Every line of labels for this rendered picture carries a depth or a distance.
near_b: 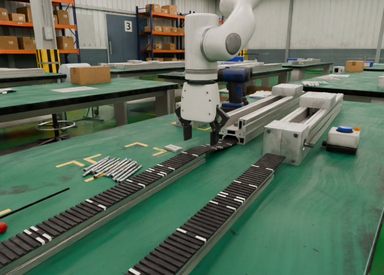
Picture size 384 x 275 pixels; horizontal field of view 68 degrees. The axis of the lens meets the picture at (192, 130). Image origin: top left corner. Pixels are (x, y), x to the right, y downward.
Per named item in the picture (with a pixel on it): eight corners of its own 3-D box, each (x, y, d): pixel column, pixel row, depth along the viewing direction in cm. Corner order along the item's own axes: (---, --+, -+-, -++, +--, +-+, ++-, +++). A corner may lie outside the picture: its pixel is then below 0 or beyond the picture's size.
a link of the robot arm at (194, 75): (176, 69, 73) (177, 81, 74) (207, 70, 68) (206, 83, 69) (195, 67, 79) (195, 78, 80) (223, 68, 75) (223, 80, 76)
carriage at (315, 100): (328, 116, 107) (330, 98, 105) (298, 113, 113) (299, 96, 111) (334, 109, 120) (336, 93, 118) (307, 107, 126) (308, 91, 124)
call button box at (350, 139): (355, 156, 83) (358, 135, 82) (319, 150, 88) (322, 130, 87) (357, 148, 90) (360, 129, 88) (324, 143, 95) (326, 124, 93)
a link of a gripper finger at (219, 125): (210, 121, 74) (209, 146, 76) (221, 123, 72) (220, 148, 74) (216, 119, 76) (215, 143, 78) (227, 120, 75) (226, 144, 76)
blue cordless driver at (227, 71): (245, 120, 127) (248, 69, 121) (203, 116, 133) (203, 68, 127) (248, 116, 134) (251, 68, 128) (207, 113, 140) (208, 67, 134)
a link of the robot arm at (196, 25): (226, 69, 72) (203, 67, 79) (228, 13, 69) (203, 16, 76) (200, 70, 67) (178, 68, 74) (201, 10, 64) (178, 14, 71)
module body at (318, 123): (306, 156, 83) (308, 128, 81) (272, 150, 89) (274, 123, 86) (341, 110, 148) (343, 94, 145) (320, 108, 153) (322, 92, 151)
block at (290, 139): (307, 168, 75) (311, 133, 72) (262, 158, 81) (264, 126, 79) (314, 158, 82) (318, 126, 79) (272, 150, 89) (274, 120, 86)
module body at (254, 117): (244, 144, 93) (246, 119, 91) (218, 139, 99) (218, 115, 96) (303, 106, 158) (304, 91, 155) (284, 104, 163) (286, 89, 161)
